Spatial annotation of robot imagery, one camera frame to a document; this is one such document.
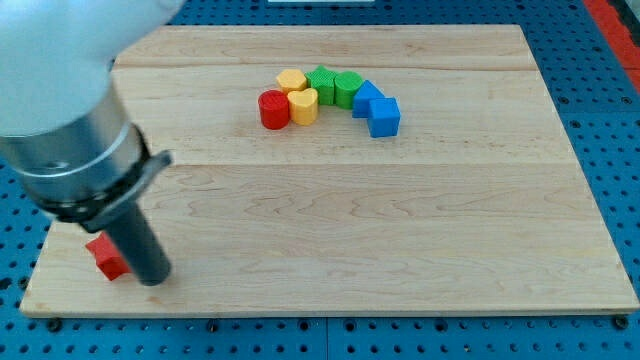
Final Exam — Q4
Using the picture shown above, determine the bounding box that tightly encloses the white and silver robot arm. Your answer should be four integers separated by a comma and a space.
1, 0, 184, 232

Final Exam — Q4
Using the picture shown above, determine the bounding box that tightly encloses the green star block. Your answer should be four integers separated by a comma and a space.
305, 65, 338, 106

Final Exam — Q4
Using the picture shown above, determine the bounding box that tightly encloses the red star block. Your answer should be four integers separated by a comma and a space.
85, 232, 131, 281

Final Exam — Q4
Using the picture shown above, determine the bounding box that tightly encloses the light wooden board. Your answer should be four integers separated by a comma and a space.
21, 25, 639, 318

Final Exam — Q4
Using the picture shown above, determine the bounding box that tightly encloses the yellow heart block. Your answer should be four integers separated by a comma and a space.
287, 88, 319, 126

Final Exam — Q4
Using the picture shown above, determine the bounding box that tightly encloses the red cylinder block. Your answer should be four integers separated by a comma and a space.
258, 90, 290, 130

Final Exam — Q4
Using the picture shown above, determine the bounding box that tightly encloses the blue cube block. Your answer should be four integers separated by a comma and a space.
367, 98, 401, 138

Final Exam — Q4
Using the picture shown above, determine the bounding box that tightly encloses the green cylinder block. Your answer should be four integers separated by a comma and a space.
334, 71, 364, 110

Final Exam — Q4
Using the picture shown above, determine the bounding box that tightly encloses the blue triangle block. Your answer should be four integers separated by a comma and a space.
352, 80, 385, 118

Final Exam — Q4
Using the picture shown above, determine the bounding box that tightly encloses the yellow hexagon block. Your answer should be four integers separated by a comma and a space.
276, 69, 308, 94

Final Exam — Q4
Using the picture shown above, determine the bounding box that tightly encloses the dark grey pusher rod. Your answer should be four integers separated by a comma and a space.
105, 204, 171, 286

